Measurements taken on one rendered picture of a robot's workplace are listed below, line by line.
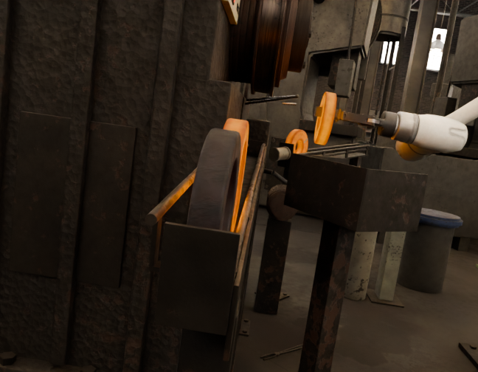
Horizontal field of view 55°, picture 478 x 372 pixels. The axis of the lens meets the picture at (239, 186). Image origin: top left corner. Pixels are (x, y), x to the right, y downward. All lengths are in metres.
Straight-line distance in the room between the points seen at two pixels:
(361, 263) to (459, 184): 1.86
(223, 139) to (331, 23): 3.90
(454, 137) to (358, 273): 1.07
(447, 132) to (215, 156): 1.06
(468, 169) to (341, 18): 1.66
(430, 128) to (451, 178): 2.55
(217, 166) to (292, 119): 3.84
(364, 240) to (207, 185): 1.89
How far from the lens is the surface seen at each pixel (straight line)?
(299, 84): 4.30
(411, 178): 1.11
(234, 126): 0.67
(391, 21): 10.48
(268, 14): 1.43
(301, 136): 2.09
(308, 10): 1.52
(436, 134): 1.44
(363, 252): 2.32
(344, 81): 4.04
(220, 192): 0.45
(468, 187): 4.08
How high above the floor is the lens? 0.78
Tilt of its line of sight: 8 degrees down
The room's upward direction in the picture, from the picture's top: 8 degrees clockwise
